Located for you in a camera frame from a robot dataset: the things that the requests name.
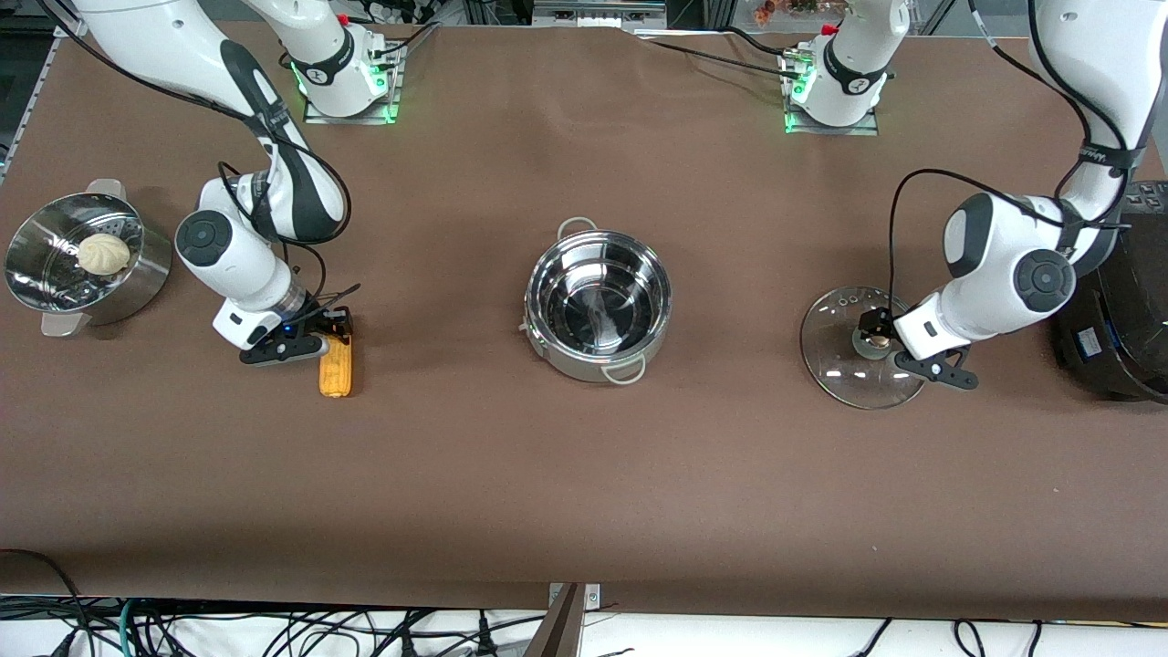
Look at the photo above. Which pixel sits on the yellow corn cob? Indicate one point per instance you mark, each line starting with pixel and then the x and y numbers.
pixel 335 370

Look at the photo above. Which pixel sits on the glass pot lid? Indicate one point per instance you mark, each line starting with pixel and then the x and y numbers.
pixel 849 374

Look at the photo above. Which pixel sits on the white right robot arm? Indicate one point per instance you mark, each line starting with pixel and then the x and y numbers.
pixel 228 260

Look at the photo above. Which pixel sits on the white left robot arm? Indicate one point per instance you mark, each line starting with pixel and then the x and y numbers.
pixel 995 246

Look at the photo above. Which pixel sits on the steel steamer pot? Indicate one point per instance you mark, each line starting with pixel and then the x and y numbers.
pixel 137 283

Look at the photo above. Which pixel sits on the white steamed bun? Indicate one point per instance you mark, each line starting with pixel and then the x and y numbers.
pixel 102 254

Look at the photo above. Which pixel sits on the black round appliance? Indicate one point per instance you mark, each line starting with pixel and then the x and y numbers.
pixel 1122 319

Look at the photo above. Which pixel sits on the black power strip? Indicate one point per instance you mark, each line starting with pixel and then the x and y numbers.
pixel 1148 196

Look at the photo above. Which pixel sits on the dark diagonal bar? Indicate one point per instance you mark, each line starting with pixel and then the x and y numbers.
pixel 558 630

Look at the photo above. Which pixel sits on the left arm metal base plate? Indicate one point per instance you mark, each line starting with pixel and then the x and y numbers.
pixel 835 130

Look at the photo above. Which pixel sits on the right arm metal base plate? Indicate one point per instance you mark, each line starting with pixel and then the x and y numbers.
pixel 351 119

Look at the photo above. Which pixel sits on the aluminium side rail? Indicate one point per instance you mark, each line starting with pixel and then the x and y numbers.
pixel 32 100

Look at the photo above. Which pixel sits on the metal table bracket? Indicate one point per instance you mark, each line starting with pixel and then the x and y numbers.
pixel 591 595

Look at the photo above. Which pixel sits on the aluminium frame crossbar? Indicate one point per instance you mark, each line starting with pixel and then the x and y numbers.
pixel 598 13

